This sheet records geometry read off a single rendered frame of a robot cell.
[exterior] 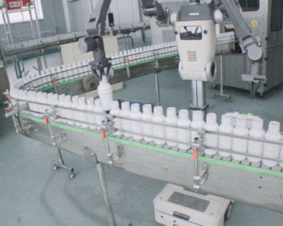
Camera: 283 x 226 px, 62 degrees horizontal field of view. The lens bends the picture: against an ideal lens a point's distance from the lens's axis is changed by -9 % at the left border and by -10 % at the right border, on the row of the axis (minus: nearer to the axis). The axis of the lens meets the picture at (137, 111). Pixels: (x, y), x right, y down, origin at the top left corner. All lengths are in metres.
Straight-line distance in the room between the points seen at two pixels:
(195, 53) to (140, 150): 0.71
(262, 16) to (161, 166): 3.73
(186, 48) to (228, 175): 0.85
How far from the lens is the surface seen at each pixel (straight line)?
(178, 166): 1.11
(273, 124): 0.97
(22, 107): 1.83
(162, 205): 1.94
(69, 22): 11.86
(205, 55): 1.56
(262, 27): 4.54
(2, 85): 6.37
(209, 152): 1.03
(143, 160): 1.20
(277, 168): 1.00
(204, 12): 1.61
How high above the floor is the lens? 1.55
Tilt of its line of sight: 21 degrees down
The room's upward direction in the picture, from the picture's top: 7 degrees counter-clockwise
